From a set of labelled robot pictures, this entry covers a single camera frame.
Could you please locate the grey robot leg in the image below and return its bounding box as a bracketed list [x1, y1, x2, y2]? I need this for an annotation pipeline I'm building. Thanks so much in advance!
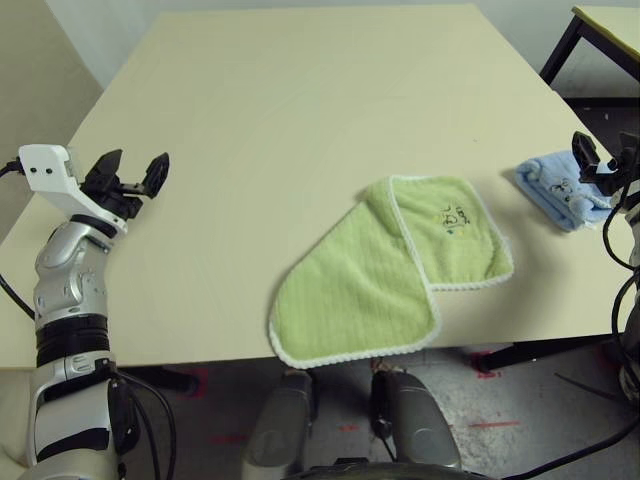
[242, 372, 316, 480]
[369, 369, 464, 474]

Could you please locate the grey right robot leg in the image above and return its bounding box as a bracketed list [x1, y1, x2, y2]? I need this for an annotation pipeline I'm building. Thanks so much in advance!
[369, 369, 464, 474]

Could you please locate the dark robot waist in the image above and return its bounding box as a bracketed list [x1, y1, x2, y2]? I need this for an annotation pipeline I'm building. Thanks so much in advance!
[279, 457, 501, 480]

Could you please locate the green terry towel white trim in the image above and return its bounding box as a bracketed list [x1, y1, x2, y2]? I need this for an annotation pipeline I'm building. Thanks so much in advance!
[268, 174, 516, 370]

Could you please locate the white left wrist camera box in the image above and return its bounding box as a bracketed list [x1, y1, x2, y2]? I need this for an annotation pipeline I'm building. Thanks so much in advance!
[18, 143, 129, 236]

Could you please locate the thin black leg cable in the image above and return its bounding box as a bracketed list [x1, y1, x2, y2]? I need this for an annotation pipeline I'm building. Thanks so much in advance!
[369, 369, 399, 459]

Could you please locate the black table foot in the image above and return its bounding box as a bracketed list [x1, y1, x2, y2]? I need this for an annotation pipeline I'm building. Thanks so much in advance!
[477, 332, 626, 374]

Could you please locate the side table black frame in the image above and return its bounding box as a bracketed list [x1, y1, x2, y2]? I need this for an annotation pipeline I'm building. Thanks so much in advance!
[538, 4, 640, 109]

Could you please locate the grey left robot leg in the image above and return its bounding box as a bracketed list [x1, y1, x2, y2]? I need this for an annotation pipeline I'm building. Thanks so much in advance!
[242, 372, 316, 480]

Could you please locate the folded light blue towel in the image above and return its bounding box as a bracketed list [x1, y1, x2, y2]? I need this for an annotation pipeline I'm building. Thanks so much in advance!
[514, 152, 614, 233]

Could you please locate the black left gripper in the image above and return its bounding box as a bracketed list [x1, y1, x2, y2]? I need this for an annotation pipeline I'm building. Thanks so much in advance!
[79, 148, 171, 222]

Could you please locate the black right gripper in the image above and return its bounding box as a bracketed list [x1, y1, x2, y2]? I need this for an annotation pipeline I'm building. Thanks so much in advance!
[571, 130, 640, 200]

